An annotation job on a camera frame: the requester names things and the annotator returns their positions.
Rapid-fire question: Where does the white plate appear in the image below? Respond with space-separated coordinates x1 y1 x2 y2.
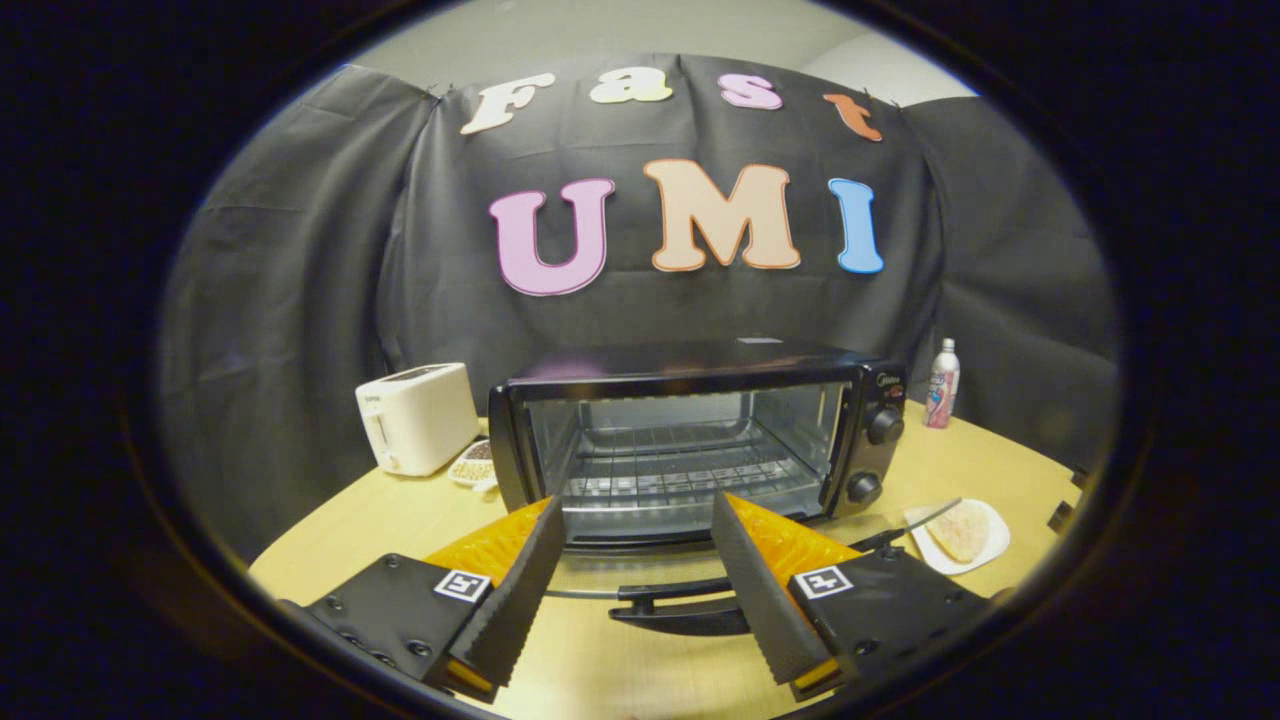
905 498 1011 576

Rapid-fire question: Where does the white bread toaster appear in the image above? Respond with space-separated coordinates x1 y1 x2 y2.
355 362 481 477

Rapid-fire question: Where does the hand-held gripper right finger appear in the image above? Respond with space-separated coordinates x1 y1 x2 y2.
711 492 992 702

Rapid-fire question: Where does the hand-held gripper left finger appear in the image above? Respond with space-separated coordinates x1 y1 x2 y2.
280 497 567 702

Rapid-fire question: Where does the black backdrop cloth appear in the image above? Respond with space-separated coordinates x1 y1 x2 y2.
160 52 1121 561

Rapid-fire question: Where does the drink bottle with pink label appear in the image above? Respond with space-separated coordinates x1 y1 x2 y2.
925 338 961 429

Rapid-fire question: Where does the small dish of snacks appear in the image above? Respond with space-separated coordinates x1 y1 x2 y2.
447 438 499 493

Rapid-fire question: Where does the black toaster oven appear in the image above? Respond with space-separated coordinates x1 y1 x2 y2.
488 338 963 638

